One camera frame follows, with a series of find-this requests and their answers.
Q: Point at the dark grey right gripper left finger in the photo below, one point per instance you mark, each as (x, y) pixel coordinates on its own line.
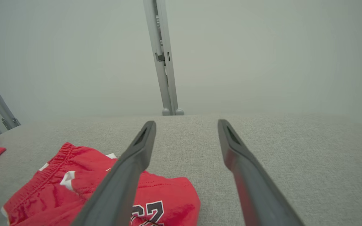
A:
(118, 188)

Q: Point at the grey metal partition post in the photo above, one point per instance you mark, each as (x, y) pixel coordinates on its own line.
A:
(165, 78)

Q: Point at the red basketball shorts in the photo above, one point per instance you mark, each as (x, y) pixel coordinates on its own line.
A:
(58, 194)

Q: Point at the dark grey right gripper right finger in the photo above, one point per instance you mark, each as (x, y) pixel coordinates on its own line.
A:
(256, 191)

